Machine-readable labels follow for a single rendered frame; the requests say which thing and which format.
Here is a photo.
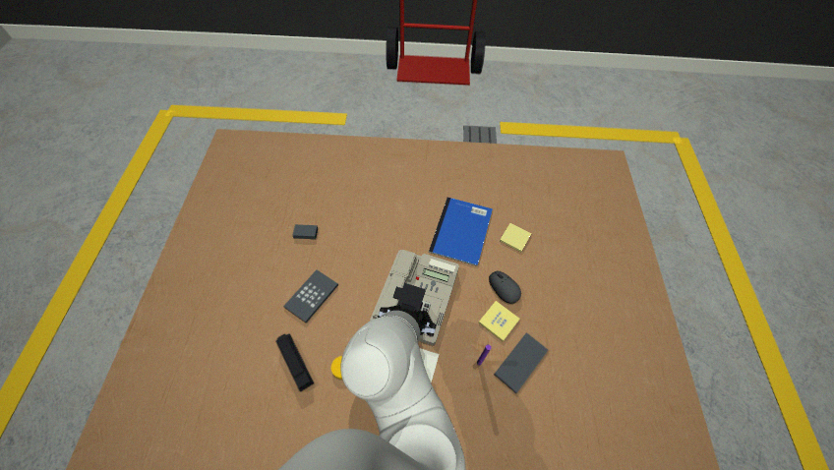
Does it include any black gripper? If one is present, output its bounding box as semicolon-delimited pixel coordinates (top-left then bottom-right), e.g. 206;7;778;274
378;302;437;336

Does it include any blue notebook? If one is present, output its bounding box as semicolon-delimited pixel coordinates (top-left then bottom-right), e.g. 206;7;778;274
429;198;493;266

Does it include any white rectangular sheet of paper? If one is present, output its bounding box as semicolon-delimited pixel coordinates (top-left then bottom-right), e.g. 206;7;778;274
420;348;440;382

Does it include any grey computer mouse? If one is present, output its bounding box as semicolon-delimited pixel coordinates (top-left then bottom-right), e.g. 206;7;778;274
489;271;521;304

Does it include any yellow short cylinder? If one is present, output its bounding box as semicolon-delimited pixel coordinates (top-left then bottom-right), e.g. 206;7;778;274
331;356;342;380

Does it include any beige desk phone body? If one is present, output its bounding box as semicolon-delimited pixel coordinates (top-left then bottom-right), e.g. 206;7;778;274
370;250;459;345

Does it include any beige telephone handset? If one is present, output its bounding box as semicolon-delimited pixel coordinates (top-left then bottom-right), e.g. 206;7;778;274
374;250;416;319

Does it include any purple cylinder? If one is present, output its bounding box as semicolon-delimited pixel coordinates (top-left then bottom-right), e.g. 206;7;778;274
477;344;492;365

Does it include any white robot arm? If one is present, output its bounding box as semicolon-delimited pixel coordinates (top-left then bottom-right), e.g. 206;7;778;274
278;311;466;470

